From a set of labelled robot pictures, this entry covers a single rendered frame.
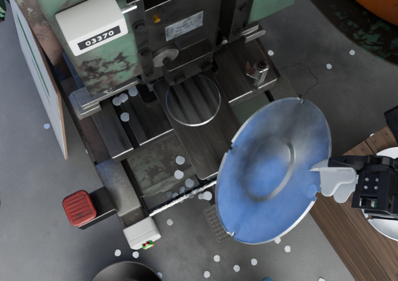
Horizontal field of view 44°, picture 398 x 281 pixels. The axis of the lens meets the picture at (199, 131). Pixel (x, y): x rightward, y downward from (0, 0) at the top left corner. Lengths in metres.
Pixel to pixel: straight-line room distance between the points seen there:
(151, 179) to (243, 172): 0.31
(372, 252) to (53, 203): 1.12
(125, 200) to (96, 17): 0.70
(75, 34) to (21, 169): 1.43
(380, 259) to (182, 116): 0.79
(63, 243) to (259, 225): 1.11
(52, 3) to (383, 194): 0.50
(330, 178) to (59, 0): 0.48
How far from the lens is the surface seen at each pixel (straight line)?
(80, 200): 1.11
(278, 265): 1.87
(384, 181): 0.75
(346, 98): 2.04
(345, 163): 0.77
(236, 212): 0.96
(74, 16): 0.59
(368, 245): 1.59
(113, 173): 1.23
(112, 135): 1.19
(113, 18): 0.58
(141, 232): 1.22
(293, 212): 0.85
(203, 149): 1.09
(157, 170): 1.22
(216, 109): 1.11
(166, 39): 0.88
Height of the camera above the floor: 1.84
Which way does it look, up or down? 75 degrees down
